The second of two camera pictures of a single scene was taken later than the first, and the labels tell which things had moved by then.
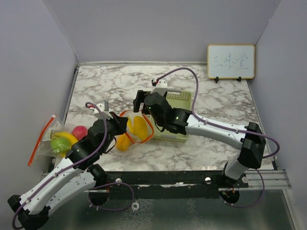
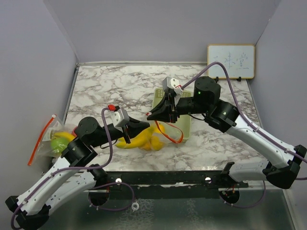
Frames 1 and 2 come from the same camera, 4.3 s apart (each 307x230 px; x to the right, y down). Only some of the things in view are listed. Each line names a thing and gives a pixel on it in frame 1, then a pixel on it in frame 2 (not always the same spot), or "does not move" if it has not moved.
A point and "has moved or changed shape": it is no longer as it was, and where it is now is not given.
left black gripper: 120,122 to 135,127
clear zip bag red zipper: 54,125 does not move
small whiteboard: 230,61 does not move
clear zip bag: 140,128 to 162,132
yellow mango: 140,130 to 155,144
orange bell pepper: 123,143 to 157,131
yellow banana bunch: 71,138 does not move
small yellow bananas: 132,128 has moved or changed shape
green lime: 60,145 does not move
